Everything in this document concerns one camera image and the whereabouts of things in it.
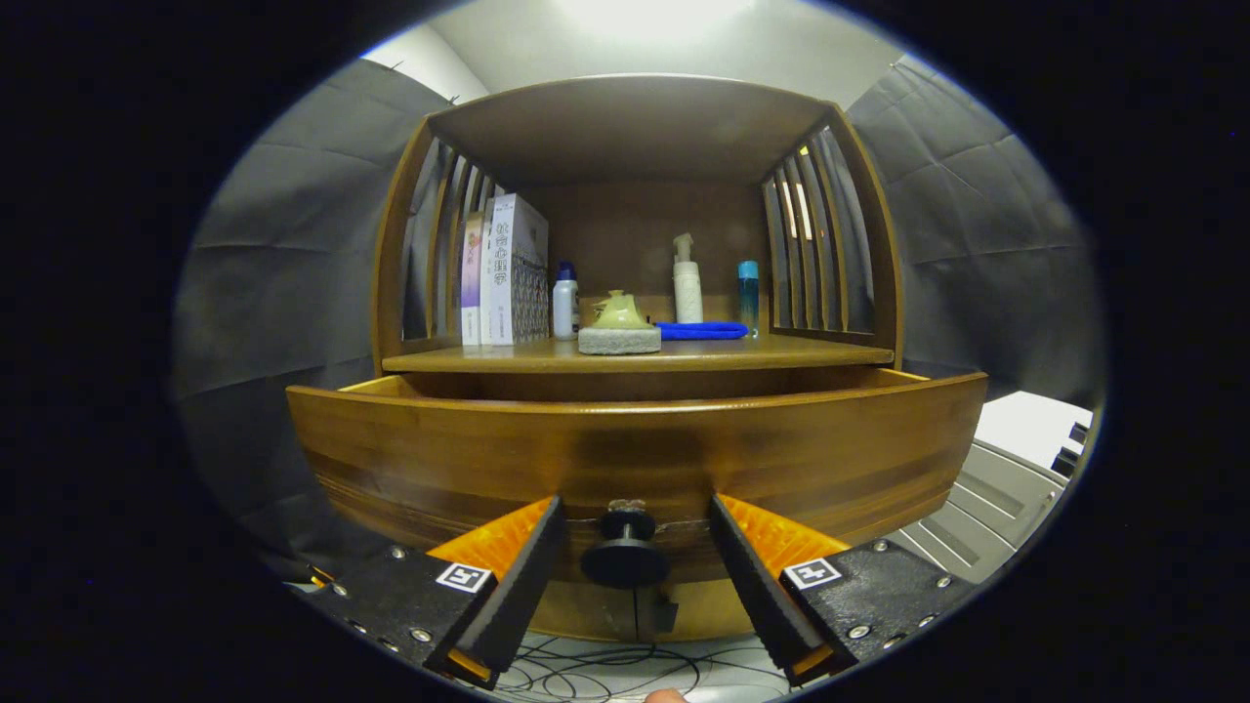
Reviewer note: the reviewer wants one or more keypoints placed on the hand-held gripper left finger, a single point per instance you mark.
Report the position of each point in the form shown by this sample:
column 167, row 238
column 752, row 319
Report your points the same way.
column 518, row 586

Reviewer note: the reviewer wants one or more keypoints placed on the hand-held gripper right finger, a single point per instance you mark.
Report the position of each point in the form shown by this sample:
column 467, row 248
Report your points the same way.
column 757, row 586

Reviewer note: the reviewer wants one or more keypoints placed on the black drawer knob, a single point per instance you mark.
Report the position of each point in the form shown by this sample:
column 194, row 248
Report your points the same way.
column 625, row 561

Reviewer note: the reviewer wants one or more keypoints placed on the green ornament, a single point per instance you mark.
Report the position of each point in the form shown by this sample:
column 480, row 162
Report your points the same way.
column 620, row 340

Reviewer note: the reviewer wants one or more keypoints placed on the wooden countertop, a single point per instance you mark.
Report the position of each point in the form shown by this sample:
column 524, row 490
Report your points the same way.
column 742, row 353

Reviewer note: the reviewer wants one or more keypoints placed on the brown wooden cabinet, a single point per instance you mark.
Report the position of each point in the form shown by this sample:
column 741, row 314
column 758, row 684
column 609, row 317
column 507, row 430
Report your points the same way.
column 635, row 127

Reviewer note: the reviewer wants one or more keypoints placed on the blue folded cloth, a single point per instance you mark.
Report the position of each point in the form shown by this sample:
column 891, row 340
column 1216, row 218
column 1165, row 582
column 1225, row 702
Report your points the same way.
column 703, row 331

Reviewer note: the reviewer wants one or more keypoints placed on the white bottle with blue cap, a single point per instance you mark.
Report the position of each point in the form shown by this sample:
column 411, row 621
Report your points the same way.
column 564, row 308

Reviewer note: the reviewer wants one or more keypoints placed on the clear blue bottle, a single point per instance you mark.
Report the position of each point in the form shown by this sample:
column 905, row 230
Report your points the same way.
column 748, row 303

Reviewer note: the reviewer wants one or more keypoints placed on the white pump bottle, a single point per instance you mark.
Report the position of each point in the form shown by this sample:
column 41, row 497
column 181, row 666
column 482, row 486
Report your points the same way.
column 687, row 293

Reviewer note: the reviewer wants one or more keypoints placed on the purple book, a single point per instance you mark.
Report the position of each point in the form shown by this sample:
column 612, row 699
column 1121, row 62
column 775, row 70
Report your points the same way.
column 472, row 283

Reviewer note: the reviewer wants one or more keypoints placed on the white patterned book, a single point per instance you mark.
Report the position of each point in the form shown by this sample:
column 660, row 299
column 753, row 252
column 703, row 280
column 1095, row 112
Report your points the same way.
column 513, row 273

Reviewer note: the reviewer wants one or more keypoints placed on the black block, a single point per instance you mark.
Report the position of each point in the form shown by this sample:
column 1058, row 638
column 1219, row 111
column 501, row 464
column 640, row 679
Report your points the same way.
column 1077, row 433
column 1064, row 461

